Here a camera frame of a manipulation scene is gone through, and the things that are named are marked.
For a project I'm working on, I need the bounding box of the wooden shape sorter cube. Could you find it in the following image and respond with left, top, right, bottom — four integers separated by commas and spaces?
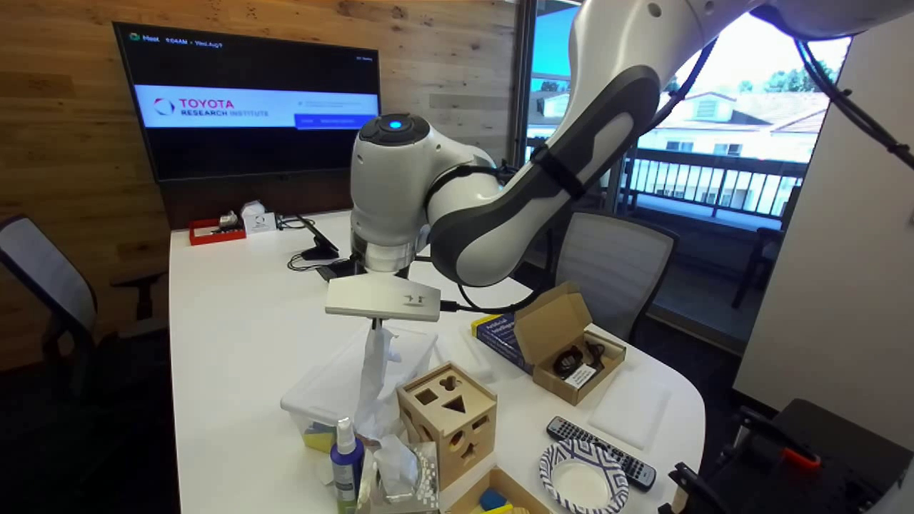
394, 359, 501, 488

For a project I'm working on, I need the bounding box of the balcony railing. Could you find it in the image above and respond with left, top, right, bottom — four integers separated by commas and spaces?
619, 148, 814, 224

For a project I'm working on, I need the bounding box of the blue spray bottle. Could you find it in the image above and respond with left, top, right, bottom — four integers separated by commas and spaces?
329, 414, 368, 514

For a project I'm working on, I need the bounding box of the white partition panel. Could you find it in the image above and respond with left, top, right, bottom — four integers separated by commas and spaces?
732, 0, 914, 452

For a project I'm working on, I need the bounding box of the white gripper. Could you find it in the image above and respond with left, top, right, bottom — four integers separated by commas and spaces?
319, 272, 445, 338

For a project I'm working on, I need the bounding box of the open cardboard box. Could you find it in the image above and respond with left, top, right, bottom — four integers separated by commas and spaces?
511, 282, 632, 409

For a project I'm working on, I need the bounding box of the dark blue patterned book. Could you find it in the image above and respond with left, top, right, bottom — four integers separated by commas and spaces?
474, 315, 537, 375

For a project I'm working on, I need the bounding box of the black robot stand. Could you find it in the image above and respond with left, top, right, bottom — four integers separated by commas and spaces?
666, 398, 914, 514

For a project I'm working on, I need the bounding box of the grey mesh office chair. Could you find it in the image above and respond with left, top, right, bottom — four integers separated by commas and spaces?
0, 215, 104, 367
555, 209, 681, 344

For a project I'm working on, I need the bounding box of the white labelled adapter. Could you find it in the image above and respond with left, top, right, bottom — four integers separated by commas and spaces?
562, 362, 599, 391

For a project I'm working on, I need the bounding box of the yellow sponge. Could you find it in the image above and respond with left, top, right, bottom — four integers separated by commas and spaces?
304, 421, 339, 454

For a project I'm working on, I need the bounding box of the blue white patterned paper bowl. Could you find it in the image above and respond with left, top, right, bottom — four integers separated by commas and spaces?
535, 437, 635, 514

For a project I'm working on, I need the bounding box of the small black box device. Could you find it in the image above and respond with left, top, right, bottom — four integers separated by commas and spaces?
317, 258, 359, 282

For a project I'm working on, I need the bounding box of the clear plastic lidded container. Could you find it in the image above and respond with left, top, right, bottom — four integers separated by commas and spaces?
277, 321, 451, 458

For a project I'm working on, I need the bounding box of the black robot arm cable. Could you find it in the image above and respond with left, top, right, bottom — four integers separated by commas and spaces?
438, 0, 914, 318

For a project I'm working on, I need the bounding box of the black cable bundle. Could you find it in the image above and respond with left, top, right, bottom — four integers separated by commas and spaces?
552, 348, 588, 378

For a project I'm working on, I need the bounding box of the small white device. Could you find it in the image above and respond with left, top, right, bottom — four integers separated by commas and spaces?
238, 199, 279, 237

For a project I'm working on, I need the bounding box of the blue wooden block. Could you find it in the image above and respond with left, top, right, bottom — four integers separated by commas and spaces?
478, 485, 511, 514

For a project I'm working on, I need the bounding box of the open wooden tray box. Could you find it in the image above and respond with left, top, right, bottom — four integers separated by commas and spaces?
445, 464, 558, 514

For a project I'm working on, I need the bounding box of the small red box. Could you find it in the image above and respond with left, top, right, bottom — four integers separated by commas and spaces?
185, 217, 249, 248

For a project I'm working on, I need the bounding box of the black remote control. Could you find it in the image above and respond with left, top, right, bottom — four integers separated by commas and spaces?
542, 414, 659, 495

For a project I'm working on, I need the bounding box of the black tablet on stand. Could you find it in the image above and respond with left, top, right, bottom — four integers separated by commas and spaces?
299, 215, 342, 265

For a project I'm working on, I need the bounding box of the wall mounted tv screen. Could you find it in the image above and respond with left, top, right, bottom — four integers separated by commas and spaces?
111, 20, 385, 187

